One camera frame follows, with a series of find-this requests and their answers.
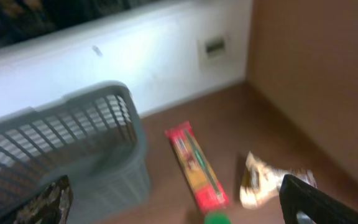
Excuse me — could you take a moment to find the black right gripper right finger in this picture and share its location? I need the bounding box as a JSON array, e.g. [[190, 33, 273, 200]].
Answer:
[[279, 174, 358, 224]]

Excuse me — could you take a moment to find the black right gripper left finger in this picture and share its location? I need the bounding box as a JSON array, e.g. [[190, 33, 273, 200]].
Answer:
[[0, 175, 73, 224]]

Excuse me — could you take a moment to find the small green object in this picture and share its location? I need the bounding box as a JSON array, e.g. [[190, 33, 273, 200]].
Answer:
[[203, 212, 231, 224]]

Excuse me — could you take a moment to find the grey plastic mesh basket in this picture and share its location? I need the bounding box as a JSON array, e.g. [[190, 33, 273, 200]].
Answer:
[[0, 82, 150, 223]]

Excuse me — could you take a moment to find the spaghetti pasta package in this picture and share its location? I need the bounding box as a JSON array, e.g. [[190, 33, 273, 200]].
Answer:
[[165, 121, 231, 214]]

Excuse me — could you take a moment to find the beige crumpled snack bag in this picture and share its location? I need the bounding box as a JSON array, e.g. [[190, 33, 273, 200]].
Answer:
[[239, 152, 317, 210]]

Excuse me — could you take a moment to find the white wall socket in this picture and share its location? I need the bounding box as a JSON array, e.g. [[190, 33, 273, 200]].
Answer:
[[197, 35, 228, 64]]

